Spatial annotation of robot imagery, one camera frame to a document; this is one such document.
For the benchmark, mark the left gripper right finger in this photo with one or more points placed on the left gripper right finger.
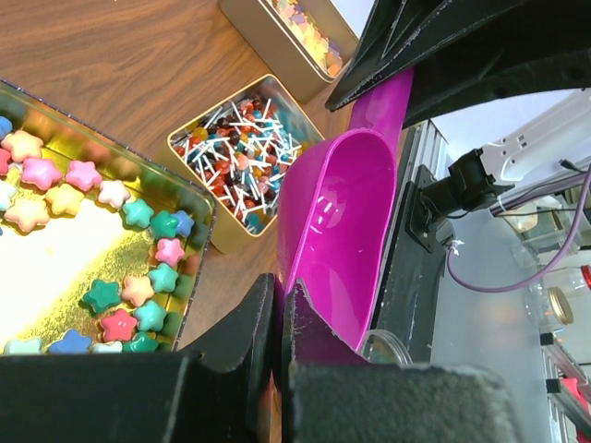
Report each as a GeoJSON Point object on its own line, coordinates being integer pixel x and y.
{"type": "Point", "coordinates": [332, 394]}

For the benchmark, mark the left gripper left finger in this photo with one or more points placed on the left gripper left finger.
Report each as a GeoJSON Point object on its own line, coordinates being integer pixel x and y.
{"type": "Point", "coordinates": [212, 390]}

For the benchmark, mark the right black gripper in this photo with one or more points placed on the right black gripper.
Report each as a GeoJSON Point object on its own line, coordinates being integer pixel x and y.
{"type": "Point", "coordinates": [465, 53]}

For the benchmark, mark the clear glass jar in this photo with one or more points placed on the clear glass jar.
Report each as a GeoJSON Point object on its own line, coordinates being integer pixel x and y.
{"type": "Point", "coordinates": [383, 347]}

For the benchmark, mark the gold tin of gummy candies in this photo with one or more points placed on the gold tin of gummy candies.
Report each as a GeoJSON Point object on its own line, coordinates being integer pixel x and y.
{"type": "Point", "coordinates": [306, 44]}

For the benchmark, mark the magenta plastic scoop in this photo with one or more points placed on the magenta plastic scoop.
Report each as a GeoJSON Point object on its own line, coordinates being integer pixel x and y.
{"type": "Point", "coordinates": [334, 209]}

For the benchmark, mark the gold tin of star candies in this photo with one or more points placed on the gold tin of star candies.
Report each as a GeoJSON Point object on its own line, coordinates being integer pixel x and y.
{"type": "Point", "coordinates": [100, 248]}

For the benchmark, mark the gold tin of lollipops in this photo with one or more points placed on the gold tin of lollipops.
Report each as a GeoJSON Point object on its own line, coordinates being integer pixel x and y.
{"type": "Point", "coordinates": [240, 150]}

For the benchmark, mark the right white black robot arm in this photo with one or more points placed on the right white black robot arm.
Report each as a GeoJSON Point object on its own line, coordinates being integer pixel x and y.
{"type": "Point", "coordinates": [481, 175]}

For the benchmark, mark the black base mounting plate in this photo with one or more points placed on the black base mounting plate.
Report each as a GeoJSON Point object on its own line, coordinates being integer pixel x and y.
{"type": "Point", "coordinates": [410, 274]}

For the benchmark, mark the glass jar with gold lid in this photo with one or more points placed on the glass jar with gold lid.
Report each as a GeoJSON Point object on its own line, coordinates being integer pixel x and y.
{"type": "Point", "coordinates": [549, 301]}

